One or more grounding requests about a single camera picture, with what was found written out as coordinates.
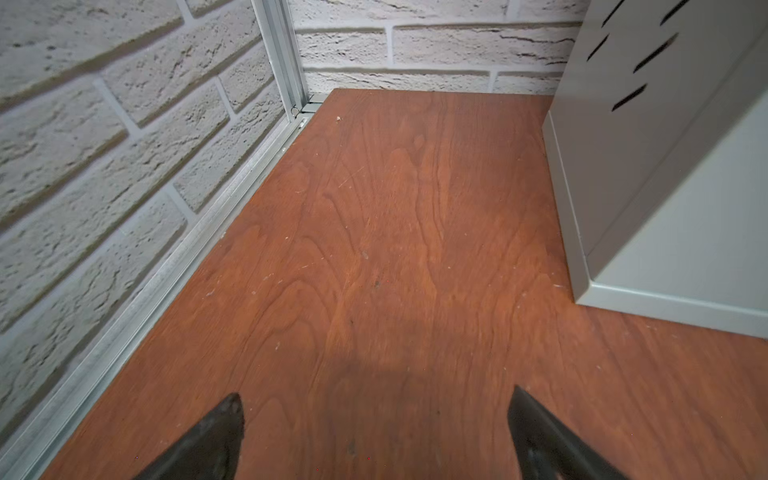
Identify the left aluminium corner post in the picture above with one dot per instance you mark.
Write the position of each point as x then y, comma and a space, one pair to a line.
279, 37

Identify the grey metal cabinet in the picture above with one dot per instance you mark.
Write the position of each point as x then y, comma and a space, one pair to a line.
657, 146

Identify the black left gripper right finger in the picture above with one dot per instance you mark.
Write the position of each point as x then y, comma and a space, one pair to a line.
547, 449

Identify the left floor aluminium rail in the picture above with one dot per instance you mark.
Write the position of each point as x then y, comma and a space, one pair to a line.
39, 442

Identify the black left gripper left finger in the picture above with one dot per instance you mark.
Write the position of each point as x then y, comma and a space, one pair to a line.
210, 449

